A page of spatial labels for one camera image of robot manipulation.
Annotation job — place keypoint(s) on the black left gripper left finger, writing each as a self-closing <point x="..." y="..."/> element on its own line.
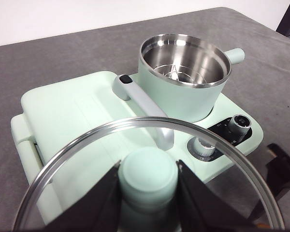
<point x="94" y="207"/>

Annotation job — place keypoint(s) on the glass pot lid green knob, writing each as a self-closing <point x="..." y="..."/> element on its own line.
<point x="147" y="174"/>

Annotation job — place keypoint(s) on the mint green steamer pot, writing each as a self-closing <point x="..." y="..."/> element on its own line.
<point x="174" y="101"/>

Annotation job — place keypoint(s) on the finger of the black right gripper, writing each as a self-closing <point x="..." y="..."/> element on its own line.
<point x="284" y="171"/>

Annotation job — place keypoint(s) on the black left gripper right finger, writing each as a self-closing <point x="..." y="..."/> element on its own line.
<point x="203" y="207"/>

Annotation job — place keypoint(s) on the black control panel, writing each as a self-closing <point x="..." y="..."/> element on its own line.
<point x="234" y="137"/>

